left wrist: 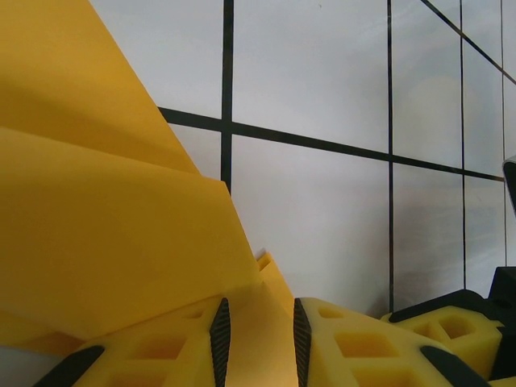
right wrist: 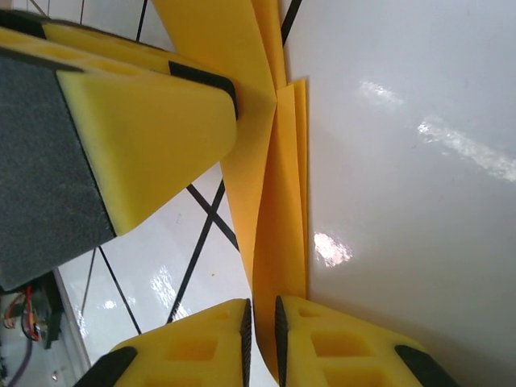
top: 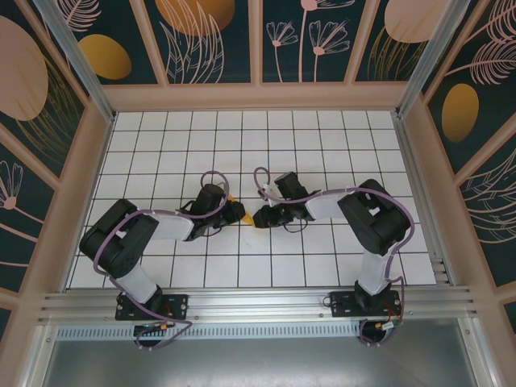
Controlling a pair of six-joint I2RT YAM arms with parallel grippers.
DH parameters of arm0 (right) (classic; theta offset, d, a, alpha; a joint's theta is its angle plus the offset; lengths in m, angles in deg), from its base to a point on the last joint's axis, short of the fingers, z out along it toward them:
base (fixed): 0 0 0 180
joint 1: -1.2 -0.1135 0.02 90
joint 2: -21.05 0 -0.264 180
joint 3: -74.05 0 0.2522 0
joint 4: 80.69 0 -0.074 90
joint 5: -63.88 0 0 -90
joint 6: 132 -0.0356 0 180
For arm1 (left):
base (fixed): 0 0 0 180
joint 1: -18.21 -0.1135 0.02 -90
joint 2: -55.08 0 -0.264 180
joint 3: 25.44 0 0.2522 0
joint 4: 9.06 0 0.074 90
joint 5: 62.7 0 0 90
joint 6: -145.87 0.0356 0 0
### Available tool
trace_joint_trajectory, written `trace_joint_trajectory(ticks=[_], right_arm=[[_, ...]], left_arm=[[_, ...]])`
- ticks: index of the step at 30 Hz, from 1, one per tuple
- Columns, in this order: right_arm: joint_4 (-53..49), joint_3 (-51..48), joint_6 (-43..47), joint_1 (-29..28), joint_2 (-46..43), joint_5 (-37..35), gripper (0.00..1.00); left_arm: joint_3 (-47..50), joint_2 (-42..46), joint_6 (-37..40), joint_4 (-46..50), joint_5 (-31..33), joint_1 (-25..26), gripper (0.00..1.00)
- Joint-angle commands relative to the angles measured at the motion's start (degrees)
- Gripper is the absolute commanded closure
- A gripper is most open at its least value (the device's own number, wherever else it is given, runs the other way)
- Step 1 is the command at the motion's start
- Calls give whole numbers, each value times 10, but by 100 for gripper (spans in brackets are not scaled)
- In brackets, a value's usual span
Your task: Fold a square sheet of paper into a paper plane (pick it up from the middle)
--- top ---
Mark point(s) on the yellow paper sheet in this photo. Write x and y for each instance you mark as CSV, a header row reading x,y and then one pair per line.
x,y
248,220

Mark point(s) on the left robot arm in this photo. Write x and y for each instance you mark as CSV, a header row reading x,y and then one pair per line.
x,y
117,238

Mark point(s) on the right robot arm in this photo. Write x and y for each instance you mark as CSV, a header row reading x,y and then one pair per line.
x,y
375,225

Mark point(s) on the grey brushed metal sheet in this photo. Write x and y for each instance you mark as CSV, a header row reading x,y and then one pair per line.
x,y
258,363

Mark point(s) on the dark panel orange circle leaves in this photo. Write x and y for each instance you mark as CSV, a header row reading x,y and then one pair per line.
x,y
201,40

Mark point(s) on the dark panel pink flowers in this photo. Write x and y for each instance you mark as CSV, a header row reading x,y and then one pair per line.
x,y
306,40

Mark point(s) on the dark panel golden oval feather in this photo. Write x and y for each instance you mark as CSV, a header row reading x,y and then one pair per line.
x,y
105,56

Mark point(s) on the dark panel single pink flower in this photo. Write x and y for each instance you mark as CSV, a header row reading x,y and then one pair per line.
x,y
20,221

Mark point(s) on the dark panel golden oval fern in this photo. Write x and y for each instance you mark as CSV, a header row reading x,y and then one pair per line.
x,y
459,113

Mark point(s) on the dark panel pink leaf outlines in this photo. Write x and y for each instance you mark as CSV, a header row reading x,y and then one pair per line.
x,y
492,209

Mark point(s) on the dark panel large pink oval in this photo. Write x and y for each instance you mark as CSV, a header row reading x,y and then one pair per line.
x,y
24,68

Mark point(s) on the dark panel pink oval fronds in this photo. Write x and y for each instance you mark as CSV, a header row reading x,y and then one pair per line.
x,y
403,20

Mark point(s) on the long aluminium mounting rail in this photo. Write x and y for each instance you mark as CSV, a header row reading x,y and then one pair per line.
x,y
258,302

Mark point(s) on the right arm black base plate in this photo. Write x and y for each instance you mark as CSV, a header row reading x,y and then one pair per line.
x,y
342,306

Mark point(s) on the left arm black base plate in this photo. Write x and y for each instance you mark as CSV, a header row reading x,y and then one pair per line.
x,y
177,306

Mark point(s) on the aluminium table side rail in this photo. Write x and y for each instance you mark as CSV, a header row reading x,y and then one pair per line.
x,y
423,201

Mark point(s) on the aluminium extrusion post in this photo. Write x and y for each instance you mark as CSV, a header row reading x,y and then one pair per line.
x,y
76,56
426,60

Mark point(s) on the aluminium frame bar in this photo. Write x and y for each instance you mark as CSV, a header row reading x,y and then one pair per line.
x,y
481,359
38,354

